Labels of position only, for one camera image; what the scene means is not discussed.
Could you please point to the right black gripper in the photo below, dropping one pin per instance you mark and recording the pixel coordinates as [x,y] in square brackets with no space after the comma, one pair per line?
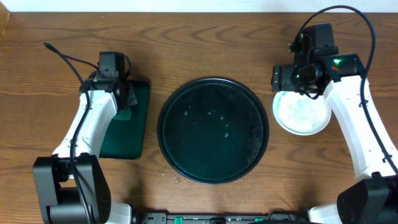
[282,80]

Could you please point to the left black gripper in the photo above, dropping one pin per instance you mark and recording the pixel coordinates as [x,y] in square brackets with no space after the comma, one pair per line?
[130,97]

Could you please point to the green sponge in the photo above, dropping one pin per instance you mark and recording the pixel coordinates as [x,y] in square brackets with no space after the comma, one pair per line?
[124,114]

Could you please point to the white plate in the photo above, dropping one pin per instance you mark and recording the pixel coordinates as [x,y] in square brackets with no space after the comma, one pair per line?
[299,114]

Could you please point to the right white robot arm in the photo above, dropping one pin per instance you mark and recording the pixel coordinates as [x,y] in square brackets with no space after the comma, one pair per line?
[339,81]

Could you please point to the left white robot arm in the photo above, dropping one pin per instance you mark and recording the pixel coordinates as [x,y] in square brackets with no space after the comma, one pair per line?
[70,183]

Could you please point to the dark green rectangular tray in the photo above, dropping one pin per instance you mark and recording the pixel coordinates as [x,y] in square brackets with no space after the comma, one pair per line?
[124,139]

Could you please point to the round black tray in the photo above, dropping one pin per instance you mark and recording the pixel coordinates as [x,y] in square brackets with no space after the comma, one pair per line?
[213,130]

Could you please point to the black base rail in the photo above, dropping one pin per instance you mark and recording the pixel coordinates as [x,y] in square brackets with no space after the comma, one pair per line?
[163,218]

